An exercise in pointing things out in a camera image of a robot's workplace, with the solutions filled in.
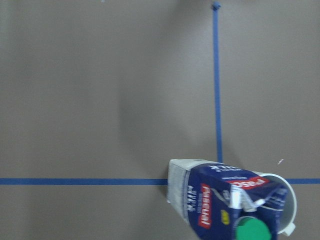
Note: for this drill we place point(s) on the blue white milk carton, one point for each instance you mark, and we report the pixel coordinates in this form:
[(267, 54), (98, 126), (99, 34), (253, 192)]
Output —
[(224, 202)]

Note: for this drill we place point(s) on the white ribbed plastic cup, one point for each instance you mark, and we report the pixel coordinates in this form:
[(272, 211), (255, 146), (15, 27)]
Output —
[(287, 200)]

